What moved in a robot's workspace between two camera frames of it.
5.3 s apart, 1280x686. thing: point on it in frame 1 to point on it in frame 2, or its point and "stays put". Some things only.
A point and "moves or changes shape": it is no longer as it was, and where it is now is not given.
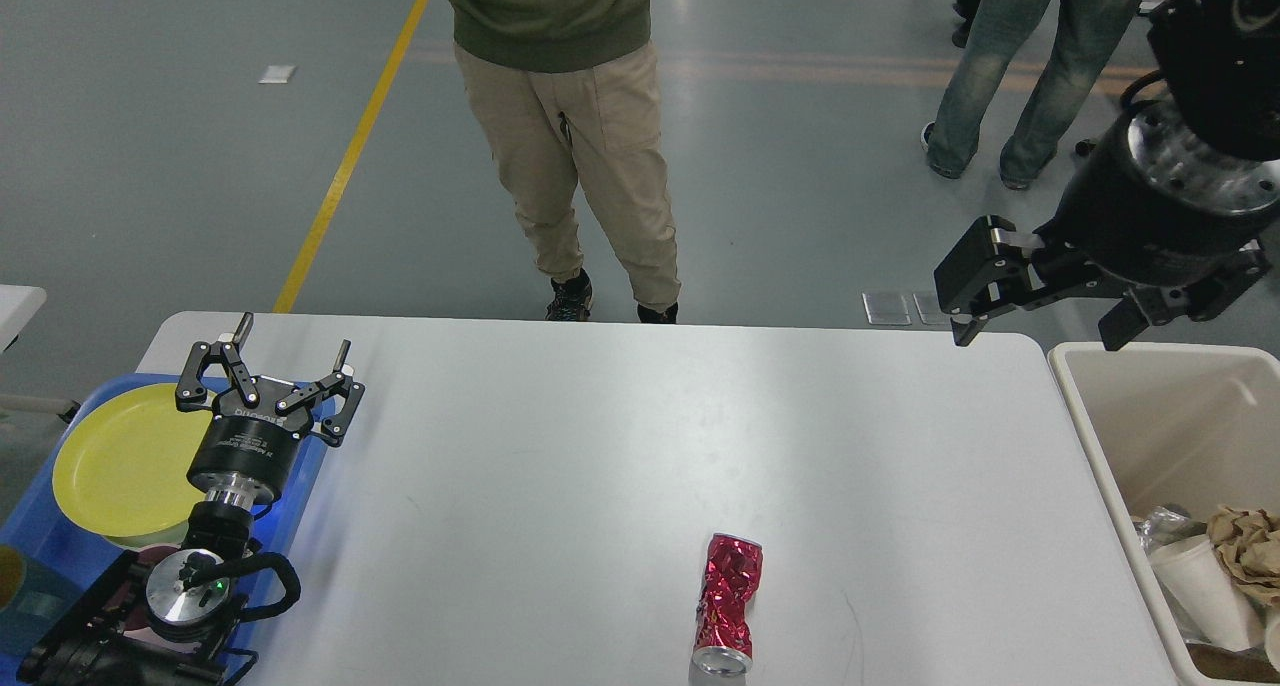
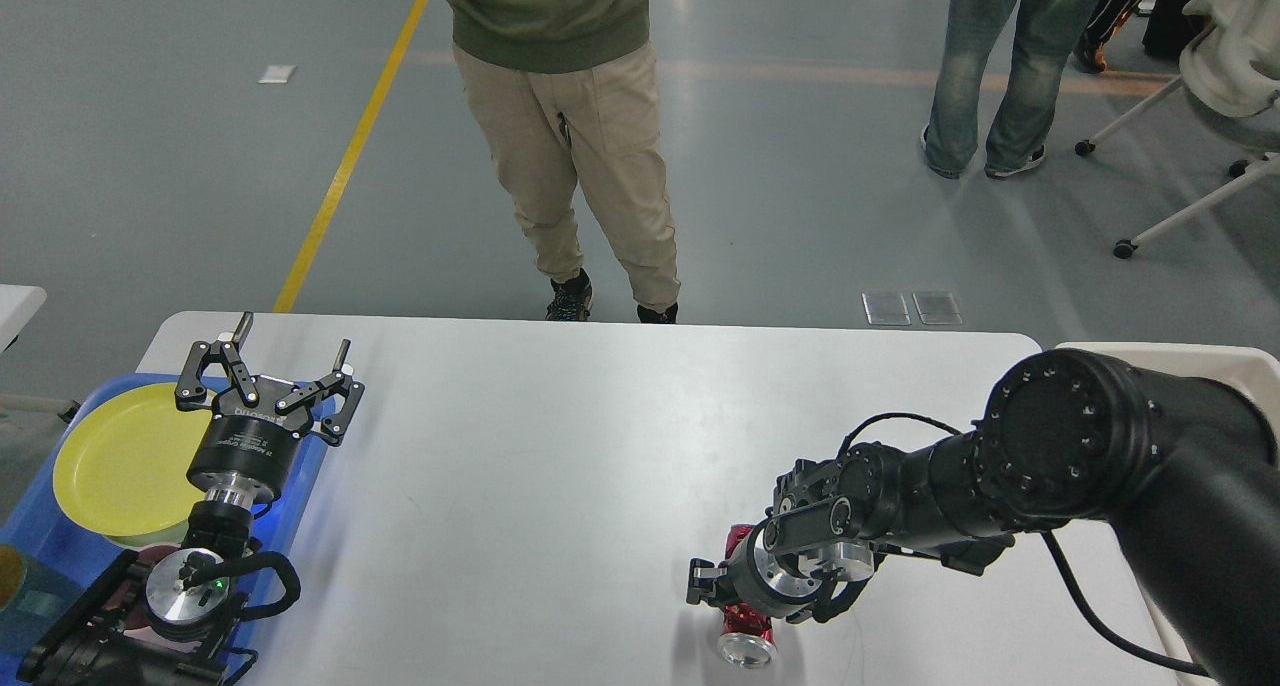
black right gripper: (1151, 211) to (769, 582)
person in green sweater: (559, 67) stays put
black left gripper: (248, 451) stays put
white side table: (18, 305) stays put
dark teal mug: (32, 595) stays put
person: (968, 2) to (1168, 28)
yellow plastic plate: (124, 461) stays put
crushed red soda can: (724, 644) moves or changes shape
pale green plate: (173, 536) stays put
